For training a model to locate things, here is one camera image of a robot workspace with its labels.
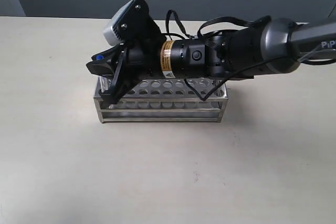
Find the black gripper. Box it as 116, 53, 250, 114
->
86, 37, 209, 104

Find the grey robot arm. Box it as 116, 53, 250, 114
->
86, 17, 335, 104

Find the steel test tube rack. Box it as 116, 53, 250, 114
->
93, 78, 228, 123

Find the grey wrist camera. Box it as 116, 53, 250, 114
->
103, 0, 134, 47

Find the black cable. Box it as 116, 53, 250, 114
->
165, 10, 336, 102

